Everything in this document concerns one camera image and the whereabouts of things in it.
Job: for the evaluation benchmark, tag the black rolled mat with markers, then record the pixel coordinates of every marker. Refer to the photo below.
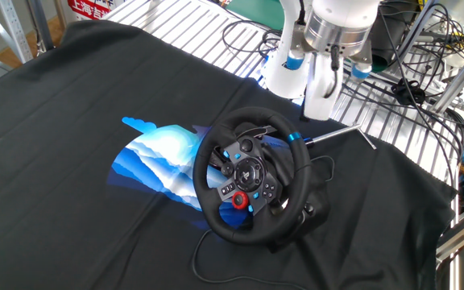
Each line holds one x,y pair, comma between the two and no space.
389,40

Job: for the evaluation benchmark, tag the aluminium extrusion beam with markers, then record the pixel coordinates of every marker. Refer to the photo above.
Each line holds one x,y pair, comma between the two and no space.
463,233

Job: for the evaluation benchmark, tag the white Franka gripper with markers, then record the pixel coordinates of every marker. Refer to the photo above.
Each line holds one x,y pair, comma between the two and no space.
320,92

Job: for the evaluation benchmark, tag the black Logitech wheel base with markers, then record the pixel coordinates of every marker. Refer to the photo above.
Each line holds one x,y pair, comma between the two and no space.
316,209

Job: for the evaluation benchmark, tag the black cloth with blue print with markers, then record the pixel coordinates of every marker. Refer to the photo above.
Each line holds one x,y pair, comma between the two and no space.
55,161

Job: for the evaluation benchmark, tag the black metal C-clamp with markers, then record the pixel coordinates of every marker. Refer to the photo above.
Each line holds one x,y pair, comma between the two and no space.
336,135

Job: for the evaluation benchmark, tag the dark metal pole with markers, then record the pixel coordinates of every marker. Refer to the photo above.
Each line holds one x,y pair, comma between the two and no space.
42,24

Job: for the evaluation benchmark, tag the black racing steering wheel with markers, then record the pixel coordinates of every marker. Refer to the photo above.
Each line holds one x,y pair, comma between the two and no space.
216,225

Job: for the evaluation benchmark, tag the green mat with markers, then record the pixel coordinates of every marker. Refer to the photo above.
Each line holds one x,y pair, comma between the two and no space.
256,12

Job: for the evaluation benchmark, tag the perforated steel post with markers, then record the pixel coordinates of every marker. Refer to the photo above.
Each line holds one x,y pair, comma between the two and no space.
12,28

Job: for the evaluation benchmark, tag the silver depth camera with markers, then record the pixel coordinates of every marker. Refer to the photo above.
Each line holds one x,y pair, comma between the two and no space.
295,60

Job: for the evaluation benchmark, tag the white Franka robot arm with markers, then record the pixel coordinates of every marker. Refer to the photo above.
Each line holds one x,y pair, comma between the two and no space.
284,80

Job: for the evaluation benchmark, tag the grey metal post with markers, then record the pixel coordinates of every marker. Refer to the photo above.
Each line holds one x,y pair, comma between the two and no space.
417,24

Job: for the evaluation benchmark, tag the red and white sign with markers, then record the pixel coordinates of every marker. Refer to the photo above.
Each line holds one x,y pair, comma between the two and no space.
89,8

